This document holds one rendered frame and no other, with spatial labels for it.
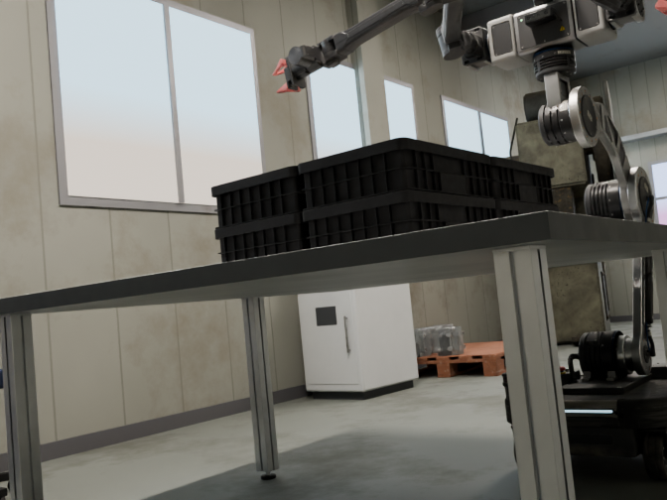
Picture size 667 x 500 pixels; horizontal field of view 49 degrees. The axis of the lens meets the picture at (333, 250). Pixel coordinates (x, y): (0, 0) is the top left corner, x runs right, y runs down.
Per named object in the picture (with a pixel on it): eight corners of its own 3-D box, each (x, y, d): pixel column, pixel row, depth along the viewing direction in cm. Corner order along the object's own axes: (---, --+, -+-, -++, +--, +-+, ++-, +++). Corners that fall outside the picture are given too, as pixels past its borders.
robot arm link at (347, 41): (447, 6, 209) (437, -27, 211) (437, 1, 205) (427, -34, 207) (333, 71, 234) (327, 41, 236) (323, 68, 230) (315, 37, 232)
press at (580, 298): (544, 337, 827) (517, 108, 847) (660, 331, 756) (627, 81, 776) (497, 350, 715) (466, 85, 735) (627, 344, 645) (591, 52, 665)
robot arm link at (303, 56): (342, 62, 231) (336, 38, 232) (320, 56, 222) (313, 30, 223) (315, 79, 238) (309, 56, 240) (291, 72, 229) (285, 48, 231)
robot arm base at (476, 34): (486, 60, 252) (482, 27, 252) (476, 55, 245) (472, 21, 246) (465, 66, 257) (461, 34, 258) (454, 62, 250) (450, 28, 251)
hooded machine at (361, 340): (358, 386, 526) (342, 228, 535) (423, 385, 494) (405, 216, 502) (301, 401, 475) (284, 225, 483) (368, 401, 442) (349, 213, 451)
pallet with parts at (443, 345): (464, 359, 657) (459, 320, 660) (560, 355, 603) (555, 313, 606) (387, 379, 557) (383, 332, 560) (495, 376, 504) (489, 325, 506)
